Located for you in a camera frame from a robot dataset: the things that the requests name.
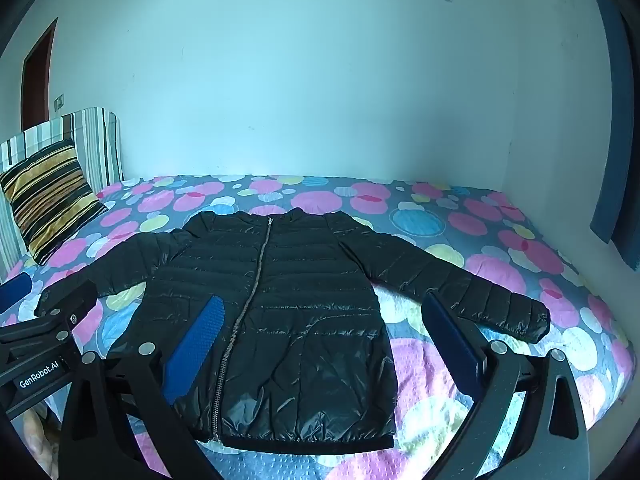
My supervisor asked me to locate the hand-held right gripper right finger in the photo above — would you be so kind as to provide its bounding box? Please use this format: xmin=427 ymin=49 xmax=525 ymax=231
xmin=421 ymin=291 xmax=593 ymax=480

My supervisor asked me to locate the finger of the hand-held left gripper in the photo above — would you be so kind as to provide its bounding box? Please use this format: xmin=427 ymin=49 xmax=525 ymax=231
xmin=0 ymin=274 xmax=34 ymax=312
xmin=31 ymin=280 xmax=101 ymax=348

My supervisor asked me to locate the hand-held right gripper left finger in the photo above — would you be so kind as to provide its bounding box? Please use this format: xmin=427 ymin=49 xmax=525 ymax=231
xmin=56 ymin=295 xmax=225 ymax=480

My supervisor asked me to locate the black puffer jacket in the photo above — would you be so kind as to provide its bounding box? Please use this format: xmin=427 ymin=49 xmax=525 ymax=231
xmin=34 ymin=207 xmax=552 ymax=453

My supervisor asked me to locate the bed with dotted bedsheet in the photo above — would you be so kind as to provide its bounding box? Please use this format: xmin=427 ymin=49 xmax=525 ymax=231
xmin=0 ymin=174 xmax=637 ymax=480

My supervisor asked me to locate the yellow black striped pillow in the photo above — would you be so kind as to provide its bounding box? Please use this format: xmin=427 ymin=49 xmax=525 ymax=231
xmin=0 ymin=138 xmax=108 ymax=266

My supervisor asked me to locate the striped green white pillow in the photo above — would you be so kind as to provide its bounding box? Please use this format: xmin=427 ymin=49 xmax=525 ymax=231
xmin=0 ymin=106 xmax=125 ymax=281

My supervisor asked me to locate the dark wooden door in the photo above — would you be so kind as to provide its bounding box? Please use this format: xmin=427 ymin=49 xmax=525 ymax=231
xmin=21 ymin=17 xmax=59 ymax=133

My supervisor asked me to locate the blue curtain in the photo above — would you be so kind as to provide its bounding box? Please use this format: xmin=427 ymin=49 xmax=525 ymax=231
xmin=590 ymin=10 xmax=640 ymax=267

